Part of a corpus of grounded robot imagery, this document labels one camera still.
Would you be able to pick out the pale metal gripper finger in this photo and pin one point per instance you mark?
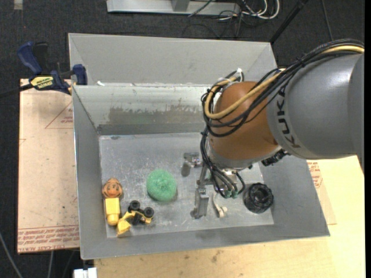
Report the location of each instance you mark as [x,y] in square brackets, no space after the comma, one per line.
[201,203]
[189,160]

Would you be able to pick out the white curved plastic piece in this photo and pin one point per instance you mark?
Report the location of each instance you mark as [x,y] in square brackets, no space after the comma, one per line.
[217,207]

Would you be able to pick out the green round sponge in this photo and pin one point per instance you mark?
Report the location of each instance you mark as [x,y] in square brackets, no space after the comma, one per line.
[161,184]

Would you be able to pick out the grey metal bin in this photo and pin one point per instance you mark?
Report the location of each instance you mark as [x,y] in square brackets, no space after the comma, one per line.
[139,155]

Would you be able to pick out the yellow toy vehicle, black wheels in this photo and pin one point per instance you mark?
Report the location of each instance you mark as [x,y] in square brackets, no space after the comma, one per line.
[125,223]

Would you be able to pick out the yellow toy figure, brown head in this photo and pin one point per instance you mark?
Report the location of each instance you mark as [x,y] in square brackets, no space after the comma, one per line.
[112,206]

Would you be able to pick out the brown cardboard board, red print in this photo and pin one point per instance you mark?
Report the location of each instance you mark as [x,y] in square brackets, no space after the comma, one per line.
[46,155]

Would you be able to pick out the black cylinder on white bracket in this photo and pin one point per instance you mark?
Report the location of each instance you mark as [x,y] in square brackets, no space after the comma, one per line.
[272,159]

